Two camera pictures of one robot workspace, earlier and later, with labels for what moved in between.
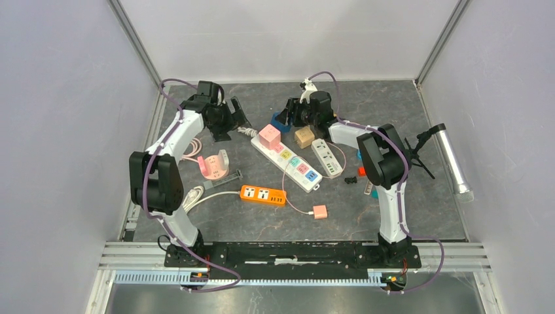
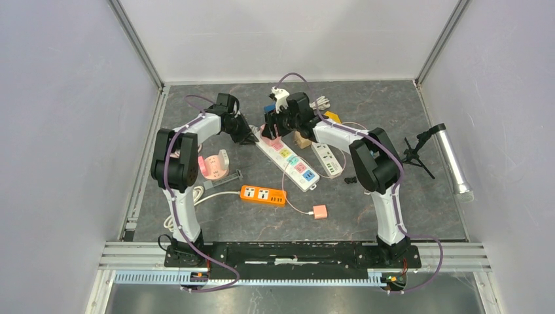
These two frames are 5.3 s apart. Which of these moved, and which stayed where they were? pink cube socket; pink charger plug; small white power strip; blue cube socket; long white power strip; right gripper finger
Moved: right gripper finger; blue cube socket
Stayed: pink cube socket; small white power strip; long white power strip; pink charger plug
